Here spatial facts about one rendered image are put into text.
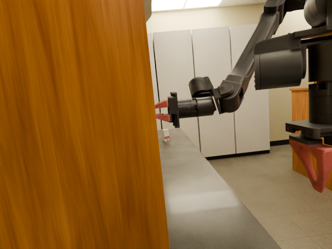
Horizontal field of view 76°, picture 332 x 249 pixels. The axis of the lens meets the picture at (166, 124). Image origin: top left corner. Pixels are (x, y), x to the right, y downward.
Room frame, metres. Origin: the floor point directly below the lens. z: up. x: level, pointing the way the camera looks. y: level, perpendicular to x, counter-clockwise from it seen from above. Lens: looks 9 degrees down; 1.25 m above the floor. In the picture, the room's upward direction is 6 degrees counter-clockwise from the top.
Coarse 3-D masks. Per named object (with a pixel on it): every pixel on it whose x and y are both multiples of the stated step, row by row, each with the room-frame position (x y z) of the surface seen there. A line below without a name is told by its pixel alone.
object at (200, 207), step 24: (168, 144) 1.26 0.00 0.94; (192, 144) 1.20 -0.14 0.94; (168, 168) 0.85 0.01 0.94; (192, 168) 0.82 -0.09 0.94; (168, 192) 0.64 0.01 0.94; (192, 192) 0.62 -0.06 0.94; (216, 192) 0.60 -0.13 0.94; (168, 216) 0.50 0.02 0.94; (192, 216) 0.49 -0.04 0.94; (216, 216) 0.48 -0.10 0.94; (240, 216) 0.47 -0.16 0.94; (192, 240) 0.41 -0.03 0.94; (216, 240) 0.40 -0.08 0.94; (240, 240) 0.39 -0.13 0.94; (264, 240) 0.39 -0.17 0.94
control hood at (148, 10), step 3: (144, 0) 0.57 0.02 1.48; (147, 0) 0.59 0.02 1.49; (150, 0) 0.61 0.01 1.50; (144, 3) 0.59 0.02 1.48; (147, 3) 0.61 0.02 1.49; (150, 3) 0.63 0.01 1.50; (147, 6) 0.63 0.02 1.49; (150, 6) 0.65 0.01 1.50; (147, 9) 0.65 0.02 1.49; (150, 9) 0.67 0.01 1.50; (147, 12) 0.67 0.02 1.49; (150, 12) 0.70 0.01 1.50; (147, 15) 0.69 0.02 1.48; (150, 15) 0.72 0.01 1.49; (147, 18) 0.71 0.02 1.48
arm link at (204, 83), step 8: (192, 80) 0.68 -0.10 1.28; (200, 80) 0.67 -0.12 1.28; (208, 80) 0.67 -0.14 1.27; (192, 88) 0.66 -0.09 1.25; (200, 88) 0.65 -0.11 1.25; (208, 88) 0.65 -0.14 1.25; (216, 88) 0.61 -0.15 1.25; (224, 88) 0.59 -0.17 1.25; (232, 88) 0.58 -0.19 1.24; (192, 96) 0.66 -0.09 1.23; (216, 96) 0.59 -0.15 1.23; (224, 96) 0.58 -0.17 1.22; (216, 104) 0.61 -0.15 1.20; (224, 112) 0.64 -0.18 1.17
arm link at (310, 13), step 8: (312, 0) 0.28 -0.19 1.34; (320, 0) 0.26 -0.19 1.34; (304, 8) 0.32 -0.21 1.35; (312, 8) 0.28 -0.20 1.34; (320, 8) 0.27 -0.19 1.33; (304, 16) 0.32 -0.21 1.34; (312, 16) 0.29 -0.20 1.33; (320, 16) 0.27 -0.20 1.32; (312, 24) 0.31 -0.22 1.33; (320, 24) 0.30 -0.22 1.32
